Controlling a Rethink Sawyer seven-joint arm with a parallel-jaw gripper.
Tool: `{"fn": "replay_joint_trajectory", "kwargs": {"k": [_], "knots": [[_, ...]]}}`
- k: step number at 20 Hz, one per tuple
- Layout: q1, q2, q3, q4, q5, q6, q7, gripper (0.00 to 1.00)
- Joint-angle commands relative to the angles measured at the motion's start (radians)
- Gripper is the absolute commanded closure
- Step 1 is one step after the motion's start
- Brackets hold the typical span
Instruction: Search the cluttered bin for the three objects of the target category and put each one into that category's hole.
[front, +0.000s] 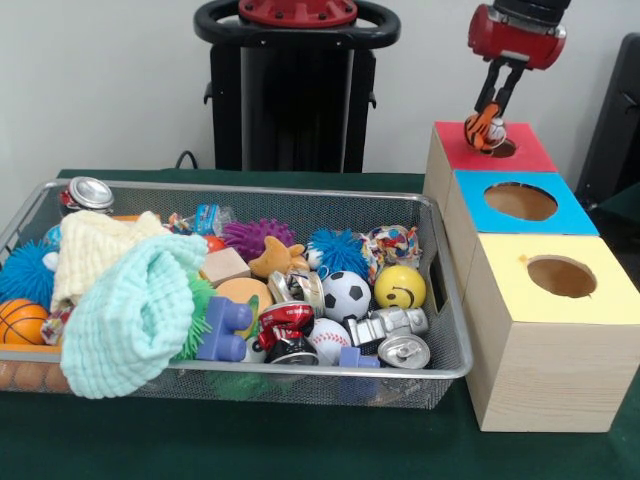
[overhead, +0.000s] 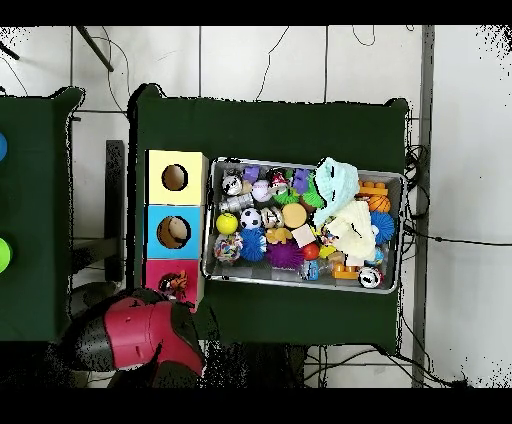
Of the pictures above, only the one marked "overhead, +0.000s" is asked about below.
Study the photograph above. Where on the mint green knitted cloth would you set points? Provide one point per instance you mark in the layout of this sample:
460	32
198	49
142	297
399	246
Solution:
336	184

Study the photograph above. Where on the cream knitted cloth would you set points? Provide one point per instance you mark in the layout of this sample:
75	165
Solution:
352	232

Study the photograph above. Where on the orange striped tiger plush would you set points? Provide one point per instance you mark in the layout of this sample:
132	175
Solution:
174	282

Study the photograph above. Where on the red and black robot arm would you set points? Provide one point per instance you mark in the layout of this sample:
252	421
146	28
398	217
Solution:
136	332

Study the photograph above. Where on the shallow clear mesh bin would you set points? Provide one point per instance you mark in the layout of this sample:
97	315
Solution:
304	280

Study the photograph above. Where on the wooden box with three holes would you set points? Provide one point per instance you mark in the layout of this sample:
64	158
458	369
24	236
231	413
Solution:
174	232

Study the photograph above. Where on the small soccer ball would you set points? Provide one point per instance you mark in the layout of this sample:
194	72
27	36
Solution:
250	218

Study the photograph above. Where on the yellow smiley ball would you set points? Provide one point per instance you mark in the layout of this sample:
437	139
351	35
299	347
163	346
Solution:
226	223

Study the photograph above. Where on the small blue spiky ball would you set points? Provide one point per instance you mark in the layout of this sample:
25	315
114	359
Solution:
254	244

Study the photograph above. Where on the tan round wooden disc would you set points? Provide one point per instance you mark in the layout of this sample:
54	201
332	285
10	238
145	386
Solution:
294	214

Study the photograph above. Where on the purple spiky toy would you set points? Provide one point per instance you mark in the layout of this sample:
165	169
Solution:
285	254

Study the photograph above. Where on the tan wooden block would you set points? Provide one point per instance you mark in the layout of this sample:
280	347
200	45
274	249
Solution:
303	235

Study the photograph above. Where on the dark green table cloth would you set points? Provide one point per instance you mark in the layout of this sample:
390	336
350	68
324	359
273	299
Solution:
264	128

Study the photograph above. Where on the green side table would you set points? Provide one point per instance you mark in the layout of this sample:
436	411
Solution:
36	216

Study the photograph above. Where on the black tripod leg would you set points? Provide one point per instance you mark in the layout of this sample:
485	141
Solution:
94	48

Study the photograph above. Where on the green disc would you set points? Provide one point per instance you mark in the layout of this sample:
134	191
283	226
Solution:
2	254

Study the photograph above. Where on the blue disc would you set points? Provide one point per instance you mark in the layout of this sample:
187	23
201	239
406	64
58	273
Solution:
2	146

